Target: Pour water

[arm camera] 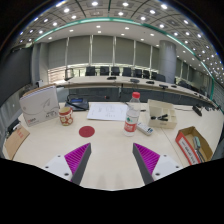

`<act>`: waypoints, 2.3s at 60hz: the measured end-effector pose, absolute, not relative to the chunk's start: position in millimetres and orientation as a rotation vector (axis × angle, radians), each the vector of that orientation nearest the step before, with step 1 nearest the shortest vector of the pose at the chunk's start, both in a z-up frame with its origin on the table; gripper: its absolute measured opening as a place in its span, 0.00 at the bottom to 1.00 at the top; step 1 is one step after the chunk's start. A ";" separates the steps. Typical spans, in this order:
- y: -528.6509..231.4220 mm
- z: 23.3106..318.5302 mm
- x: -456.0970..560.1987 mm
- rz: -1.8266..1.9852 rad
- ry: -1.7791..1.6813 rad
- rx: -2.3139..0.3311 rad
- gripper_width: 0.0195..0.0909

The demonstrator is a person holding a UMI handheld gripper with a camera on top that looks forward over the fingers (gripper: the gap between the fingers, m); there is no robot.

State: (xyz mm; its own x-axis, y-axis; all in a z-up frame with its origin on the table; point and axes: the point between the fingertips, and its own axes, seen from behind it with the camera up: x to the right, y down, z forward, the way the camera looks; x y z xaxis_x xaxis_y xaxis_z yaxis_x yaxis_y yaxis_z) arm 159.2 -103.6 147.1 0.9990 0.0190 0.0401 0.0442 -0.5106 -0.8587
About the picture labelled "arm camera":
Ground recessed ceiling lights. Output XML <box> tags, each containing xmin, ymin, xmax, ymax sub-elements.
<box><xmin>18</xmin><ymin>0</ymin><xmax>224</xmax><ymax>76</ymax></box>

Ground black marker pen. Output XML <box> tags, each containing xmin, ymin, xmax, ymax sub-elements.
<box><xmin>150</xmin><ymin>114</ymin><xmax>169</xmax><ymax>122</ymax></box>

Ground long curved conference desk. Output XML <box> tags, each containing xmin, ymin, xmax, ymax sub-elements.
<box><xmin>54</xmin><ymin>75</ymin><xmax>221</xmax><ymax>111</ymax></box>

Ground printed white paper sheet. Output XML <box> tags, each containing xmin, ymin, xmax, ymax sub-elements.
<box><xmin>86</xmin><ymin>102</ymin><xmax>129</xmax><ymax>122</ymax></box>

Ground single black office chair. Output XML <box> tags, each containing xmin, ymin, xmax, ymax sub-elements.
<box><xmin>64</xmin><ymin>67</ymin><xmax>75</xmax><ymax>82</ymax></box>

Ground red and brown cardboard box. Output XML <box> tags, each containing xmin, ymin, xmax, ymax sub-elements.
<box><xmin>175</xmin><ymin>125</ymin><xmax>214</xmax><ymax>166</ymax></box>

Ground brown cardboard envelope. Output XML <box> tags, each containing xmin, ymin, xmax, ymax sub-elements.
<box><xmin>3</xmin><ymin>124</ymin><xmax>31</xmax><ymax>161</ymax></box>

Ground white remote control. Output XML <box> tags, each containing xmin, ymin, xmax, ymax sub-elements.
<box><xmin>136</xmin><ymin>121</ymin><xmax>155</xmax><ymax>137</ymax></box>

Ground red and white mug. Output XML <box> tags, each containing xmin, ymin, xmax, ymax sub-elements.
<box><xmin>58</xmin><ymin>106</ymin><xmax>74</xmax><ymax>127</ymax></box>

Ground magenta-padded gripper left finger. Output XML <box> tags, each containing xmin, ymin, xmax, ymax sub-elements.
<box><xmin>42</xmin><ymin>142</ymin><xmax>92</xmax><ymax>186</ymax></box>

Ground clear red-capped water bottle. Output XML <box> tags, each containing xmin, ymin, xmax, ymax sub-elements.
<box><xmin>122</xmin><ymin>91</ymin><xmax>142</xmax><ymax>138</ymax></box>

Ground flat round red coaster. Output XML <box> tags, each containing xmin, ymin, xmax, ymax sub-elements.
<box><xmin>78</xmin><ymin>125</ymin><xmax>96</xmax><ymax>138</ymax></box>

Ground white desk organizer box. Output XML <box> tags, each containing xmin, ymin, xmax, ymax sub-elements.
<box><xmin>146</xmin><ymin>98</ymin><xmax>178</xmax><ymax>130</ymax></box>

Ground white copy paper carton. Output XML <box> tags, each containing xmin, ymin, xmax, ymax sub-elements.
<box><xmin>18</xmin><ymin>84</ymin><xmax>61</xmax><ymax>128</ymax></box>

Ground row of black office chairs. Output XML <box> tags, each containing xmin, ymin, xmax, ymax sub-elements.
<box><xmin>84</xmin><ymin>65</ymin><xmax>167</xmax><ymax>83</ymax></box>

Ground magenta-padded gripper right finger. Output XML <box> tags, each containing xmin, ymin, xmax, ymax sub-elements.
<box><xmin>132</xmin><ymin>142</ymin><xmax>183</xmax><ymax>186</ymax></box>

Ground black flat device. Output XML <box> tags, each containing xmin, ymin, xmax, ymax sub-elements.
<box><xmin>5</xmin><ymin>118</ymin><xmax>22</xmax><ymax>137</ymax></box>

